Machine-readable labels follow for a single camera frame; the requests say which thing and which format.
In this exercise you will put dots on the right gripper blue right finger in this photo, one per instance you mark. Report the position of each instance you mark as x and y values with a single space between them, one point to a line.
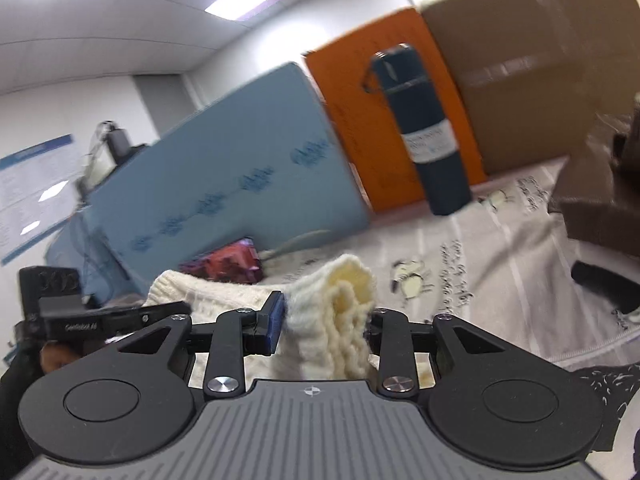
389 338

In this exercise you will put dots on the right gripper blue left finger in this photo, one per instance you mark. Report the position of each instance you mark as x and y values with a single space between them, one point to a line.
237 334

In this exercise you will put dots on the cream cable knit sweater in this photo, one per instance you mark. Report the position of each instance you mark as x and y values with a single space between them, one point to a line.
327 313

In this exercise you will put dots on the smartphone playing video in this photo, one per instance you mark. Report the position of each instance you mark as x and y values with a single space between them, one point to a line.
236 263

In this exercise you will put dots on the grey printed bed sheet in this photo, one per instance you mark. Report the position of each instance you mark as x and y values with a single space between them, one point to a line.
503 263

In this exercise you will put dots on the light blue flat box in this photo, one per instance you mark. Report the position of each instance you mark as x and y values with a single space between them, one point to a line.
262 162

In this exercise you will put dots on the black power adapter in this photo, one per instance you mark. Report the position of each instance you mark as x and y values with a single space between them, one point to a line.
119 146

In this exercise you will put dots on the dark brown folded garment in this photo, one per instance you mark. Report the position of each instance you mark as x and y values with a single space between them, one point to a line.
597 191

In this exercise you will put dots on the dark blue vacuum bottle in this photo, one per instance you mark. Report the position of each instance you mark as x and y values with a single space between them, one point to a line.
423 125

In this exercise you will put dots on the orange flat box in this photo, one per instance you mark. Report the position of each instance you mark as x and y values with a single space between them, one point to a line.
364 122

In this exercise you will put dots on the large brown cardboard box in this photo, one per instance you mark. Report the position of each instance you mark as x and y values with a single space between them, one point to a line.
534 75

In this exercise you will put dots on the blue wall notice poster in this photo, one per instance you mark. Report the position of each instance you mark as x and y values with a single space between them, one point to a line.
37 193

